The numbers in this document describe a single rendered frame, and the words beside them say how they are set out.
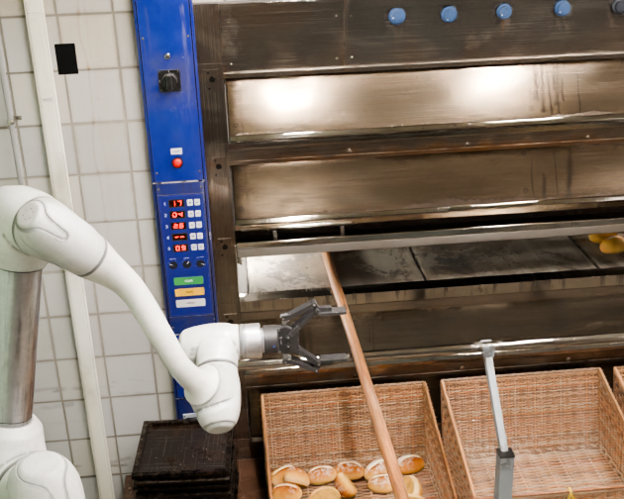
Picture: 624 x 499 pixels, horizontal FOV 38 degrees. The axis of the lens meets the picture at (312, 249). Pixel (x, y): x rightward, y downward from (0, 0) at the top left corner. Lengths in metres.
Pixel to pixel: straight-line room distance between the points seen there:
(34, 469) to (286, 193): 1.14
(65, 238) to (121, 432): 1.34
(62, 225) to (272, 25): 1.00
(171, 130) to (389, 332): 0.97
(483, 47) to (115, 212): 1.19
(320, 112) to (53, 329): 1.07
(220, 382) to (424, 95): 1.08
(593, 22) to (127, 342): 1.72
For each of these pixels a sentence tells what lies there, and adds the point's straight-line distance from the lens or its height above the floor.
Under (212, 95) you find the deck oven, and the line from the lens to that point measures 2.68.
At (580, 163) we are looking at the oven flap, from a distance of 2.96.
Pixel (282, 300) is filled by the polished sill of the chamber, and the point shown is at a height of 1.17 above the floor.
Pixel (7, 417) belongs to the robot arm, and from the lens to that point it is 2.24.
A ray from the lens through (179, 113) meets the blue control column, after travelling 2.66.
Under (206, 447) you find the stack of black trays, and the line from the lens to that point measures 2.87.
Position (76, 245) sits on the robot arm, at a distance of 1.95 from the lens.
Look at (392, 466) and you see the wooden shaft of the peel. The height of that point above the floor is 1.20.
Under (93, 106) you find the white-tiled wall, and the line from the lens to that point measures 2.71.
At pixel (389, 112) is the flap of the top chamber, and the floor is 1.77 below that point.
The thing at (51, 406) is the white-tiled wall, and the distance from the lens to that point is 3.14.
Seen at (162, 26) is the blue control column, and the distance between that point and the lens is 2.61.
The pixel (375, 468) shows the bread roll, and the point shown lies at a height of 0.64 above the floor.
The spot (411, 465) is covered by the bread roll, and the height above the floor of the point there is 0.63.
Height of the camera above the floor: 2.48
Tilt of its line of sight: 24 degrees down
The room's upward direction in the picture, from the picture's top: 2 degrees counter-clockwise
